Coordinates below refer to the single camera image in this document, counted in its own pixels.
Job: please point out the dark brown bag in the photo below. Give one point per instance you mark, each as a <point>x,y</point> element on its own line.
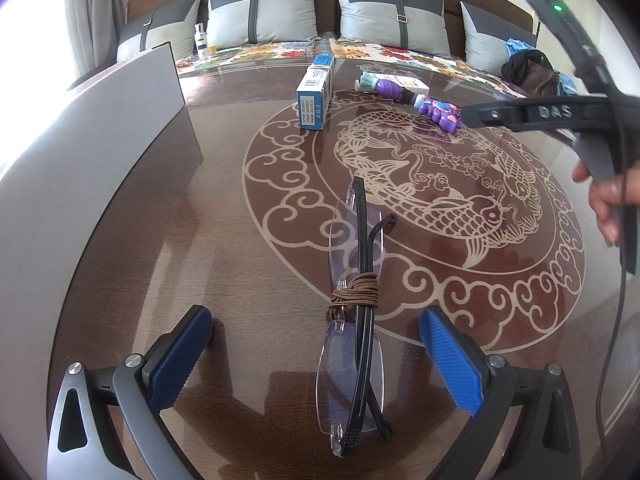
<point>532,75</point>

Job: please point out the white flat carton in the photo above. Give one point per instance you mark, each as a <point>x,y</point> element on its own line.
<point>410,82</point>

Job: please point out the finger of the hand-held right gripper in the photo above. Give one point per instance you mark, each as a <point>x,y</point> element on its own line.
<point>495,114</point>

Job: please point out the grey curtain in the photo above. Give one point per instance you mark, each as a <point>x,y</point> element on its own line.
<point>95,10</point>

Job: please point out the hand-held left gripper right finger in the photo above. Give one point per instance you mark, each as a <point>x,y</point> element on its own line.
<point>450,360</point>

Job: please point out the white cardboard box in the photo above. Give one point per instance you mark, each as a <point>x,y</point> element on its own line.
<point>75,185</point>

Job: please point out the purple plastic toy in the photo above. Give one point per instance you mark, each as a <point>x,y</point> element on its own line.
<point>395,89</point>

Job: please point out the rimless glasses with black arms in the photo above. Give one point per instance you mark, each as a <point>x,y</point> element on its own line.
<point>340,385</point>

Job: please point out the pile of clothes and bag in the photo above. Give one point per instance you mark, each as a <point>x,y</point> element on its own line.
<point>517,46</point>

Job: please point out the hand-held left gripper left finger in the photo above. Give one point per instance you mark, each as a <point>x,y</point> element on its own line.
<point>180,355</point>

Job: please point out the floral seat mat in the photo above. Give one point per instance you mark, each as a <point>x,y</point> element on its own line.
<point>280,51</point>

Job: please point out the white pump bottle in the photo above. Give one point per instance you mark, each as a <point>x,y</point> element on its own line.
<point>201,42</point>

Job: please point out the person's right hand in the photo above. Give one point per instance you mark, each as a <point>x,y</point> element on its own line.
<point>607,200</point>

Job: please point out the blue and white carton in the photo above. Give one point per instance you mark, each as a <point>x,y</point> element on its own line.
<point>312,95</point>

